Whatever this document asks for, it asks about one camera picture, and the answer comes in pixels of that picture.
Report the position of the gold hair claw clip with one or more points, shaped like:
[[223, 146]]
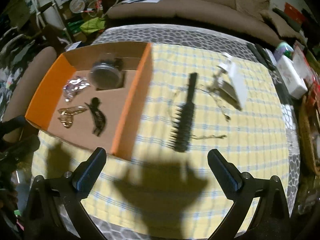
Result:
[[67, 114]]

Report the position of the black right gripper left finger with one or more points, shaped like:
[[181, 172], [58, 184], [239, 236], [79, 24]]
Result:
[[54, 209]]

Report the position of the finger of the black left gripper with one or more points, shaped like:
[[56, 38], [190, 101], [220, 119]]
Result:
[[12, 124], [17, 152]]

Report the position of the green bag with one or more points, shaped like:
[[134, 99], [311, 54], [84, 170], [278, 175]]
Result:
[[93, 25]]

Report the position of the brown chair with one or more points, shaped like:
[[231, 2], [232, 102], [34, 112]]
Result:
[[29, 82]]

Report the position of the woven wicker basket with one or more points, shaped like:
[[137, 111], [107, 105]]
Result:
[[307, 150]]

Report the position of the white tissue box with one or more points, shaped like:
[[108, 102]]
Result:
[[293, 82]]

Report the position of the papers on sofa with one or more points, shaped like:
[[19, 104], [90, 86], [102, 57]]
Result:
[[139, 1]]

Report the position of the white folding phone stand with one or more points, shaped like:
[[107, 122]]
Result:
[[230, 81]]

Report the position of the bag of colourful rubber bands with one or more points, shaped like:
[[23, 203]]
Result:
[[73, 87]]

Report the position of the clear jar with black clips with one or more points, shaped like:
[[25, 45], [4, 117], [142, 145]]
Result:
[[107, 74]]

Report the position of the black hair brush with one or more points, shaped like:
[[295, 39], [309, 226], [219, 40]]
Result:
[[182, 123]]

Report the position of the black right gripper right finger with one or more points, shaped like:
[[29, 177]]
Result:
[[271, 218]]

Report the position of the orange cardboard box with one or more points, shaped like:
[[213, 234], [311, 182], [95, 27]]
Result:
[[122, 107]]

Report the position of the black remote control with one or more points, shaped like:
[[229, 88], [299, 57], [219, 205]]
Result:
[[261, 55]]

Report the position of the yellow plaid tablecloth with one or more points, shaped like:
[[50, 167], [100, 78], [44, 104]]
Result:
[[164, 193]]

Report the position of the brown sofa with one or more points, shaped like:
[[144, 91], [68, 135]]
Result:
[[216, 14]]

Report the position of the pastel round container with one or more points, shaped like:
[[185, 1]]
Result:
[[283, 49]]

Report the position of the black hair claw clip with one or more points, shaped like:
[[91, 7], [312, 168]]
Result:
[[98, 116]]

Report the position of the red box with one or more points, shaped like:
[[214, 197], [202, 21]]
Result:
[[294, 13]]

